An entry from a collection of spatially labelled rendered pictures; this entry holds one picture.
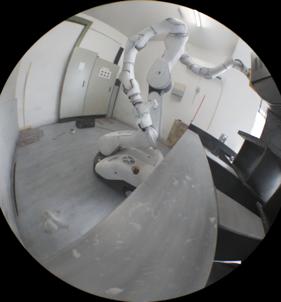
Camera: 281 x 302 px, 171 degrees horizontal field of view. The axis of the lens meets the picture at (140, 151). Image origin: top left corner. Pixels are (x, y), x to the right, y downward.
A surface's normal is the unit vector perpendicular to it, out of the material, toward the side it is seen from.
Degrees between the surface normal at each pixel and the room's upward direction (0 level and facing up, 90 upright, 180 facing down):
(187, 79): 90
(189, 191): 0
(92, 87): 90
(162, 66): 88
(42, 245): 0
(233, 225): 0
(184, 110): 90
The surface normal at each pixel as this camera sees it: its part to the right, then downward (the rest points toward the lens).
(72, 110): 0.81, 0.48
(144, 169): 0.39, -0.61
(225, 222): 0.29, -0.83
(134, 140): -0.37, 0.35
